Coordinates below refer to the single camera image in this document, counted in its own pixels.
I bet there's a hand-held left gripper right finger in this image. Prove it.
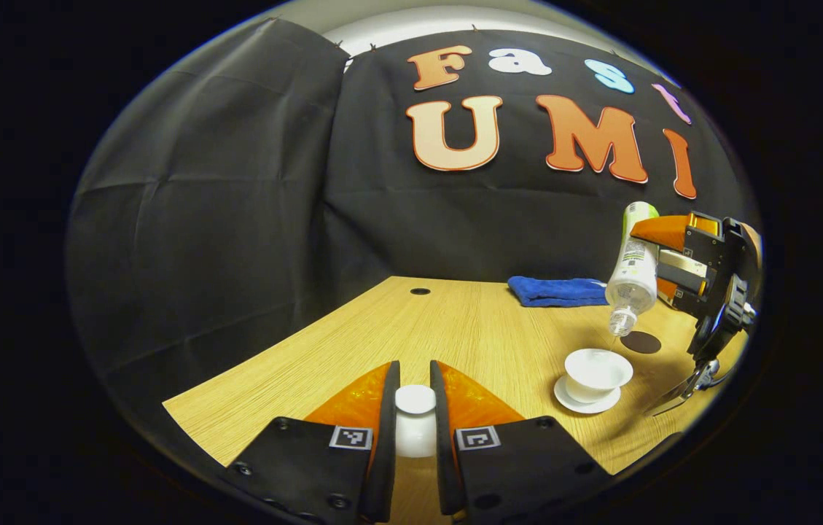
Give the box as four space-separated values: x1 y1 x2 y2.
429 359 612 518

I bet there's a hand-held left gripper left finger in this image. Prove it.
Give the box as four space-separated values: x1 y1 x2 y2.
225 359 402 524

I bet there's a white label water bottle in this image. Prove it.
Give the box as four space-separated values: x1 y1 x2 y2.
605 201 661 338

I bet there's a white teacup lid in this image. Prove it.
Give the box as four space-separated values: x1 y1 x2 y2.
394 384 438 459

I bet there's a dark round coaster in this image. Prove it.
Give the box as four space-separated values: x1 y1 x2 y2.
620 331 662 355

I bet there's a white teacup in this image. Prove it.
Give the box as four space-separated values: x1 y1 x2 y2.
564 348 634 404

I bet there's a blue folded cloth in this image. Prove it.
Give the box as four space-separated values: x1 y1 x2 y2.
507 276 610 308

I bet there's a white saucer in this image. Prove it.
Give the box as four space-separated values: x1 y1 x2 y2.
554 374 623 415

